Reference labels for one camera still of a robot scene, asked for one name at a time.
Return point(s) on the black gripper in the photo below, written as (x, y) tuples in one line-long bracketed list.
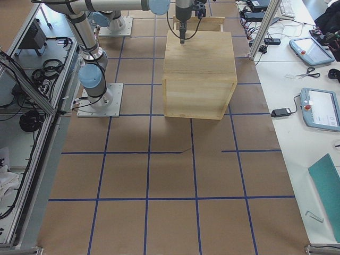
[(182, 14)]

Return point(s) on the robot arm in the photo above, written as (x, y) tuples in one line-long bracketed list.
[(109, 23), (92, 75)]

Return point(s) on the wooden drawer cabinet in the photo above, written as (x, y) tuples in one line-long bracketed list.
[(199, 76)]

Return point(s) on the black power brick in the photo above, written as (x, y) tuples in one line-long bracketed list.
[(281, 112)]

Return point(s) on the upper teach pendant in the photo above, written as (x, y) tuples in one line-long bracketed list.
[(310, 51)]

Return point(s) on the teach pendant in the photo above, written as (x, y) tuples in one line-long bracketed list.
[(310, 51), (320, 109)]

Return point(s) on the black scissors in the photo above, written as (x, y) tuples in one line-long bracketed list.
[(309, 73)]

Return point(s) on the black control box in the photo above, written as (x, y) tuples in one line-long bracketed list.
[(34, 39)]

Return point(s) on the lower teach pendant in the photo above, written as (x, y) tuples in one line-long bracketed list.
[(320, 109)]

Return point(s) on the teal notebook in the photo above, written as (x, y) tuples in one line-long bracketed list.
[(326, 181)]

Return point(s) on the metal allen key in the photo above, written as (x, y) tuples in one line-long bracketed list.
[(314, 216)]

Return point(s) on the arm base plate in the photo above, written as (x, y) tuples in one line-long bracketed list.
[(120, 27), (108, 105)]

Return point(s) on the aluminium profile post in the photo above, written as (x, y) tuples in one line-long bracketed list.
[(269, 15)]

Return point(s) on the aluminium frame rail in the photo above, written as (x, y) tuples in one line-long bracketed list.
[(26, 83)]

